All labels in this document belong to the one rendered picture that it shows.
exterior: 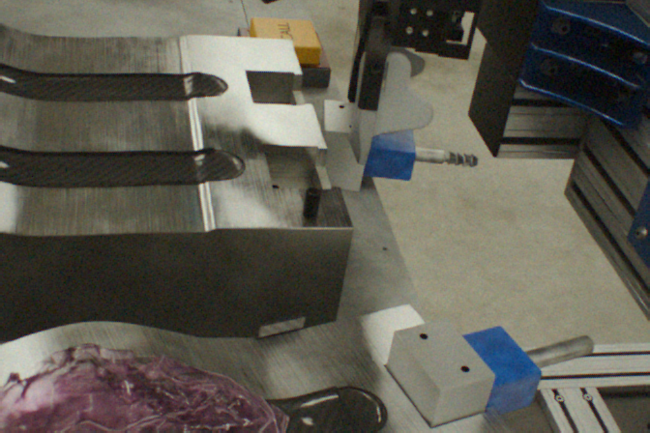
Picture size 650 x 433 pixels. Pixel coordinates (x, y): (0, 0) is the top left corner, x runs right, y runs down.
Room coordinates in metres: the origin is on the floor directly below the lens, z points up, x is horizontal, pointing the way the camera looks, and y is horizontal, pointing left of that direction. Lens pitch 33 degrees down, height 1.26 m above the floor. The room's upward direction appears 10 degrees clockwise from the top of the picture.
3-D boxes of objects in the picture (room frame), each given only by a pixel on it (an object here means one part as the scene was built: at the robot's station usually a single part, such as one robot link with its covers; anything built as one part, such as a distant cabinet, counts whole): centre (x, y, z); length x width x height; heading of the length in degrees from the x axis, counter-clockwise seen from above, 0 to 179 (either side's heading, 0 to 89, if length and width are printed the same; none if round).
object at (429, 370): (0.46, -0.12, 0.86); 0.13 x 0.05 x 0.05; 123
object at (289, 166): (0.59, 0.02, 0.87); 0.05 x 0.05 x 0.04; 15
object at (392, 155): (0.74, -0.06, 0.83); 0.13 x 0.05 x 0.05; 96
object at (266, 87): (0.69, 0.05, 0.87); 0.05 x 0.05 x 0.04; 15
